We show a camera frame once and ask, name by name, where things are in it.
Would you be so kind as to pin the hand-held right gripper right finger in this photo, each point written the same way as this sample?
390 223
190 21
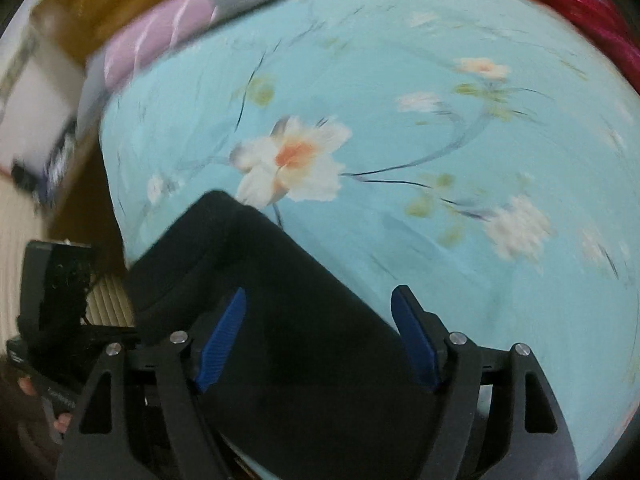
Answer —
415 345

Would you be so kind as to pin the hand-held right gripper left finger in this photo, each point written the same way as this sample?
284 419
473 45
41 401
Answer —
220 345

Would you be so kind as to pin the black pants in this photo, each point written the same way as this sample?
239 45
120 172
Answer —
300 360

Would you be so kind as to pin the person's left hand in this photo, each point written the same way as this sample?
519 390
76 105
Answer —
60 422

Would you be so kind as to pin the floral light blue bed sheet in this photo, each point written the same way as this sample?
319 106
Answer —
400 235

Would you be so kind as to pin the purple striped pillow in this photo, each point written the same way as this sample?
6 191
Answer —
160 30

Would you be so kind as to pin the red starred quilt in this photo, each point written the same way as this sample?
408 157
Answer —
575 5

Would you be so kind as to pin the wooden bed frame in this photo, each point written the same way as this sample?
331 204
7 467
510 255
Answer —
95 200

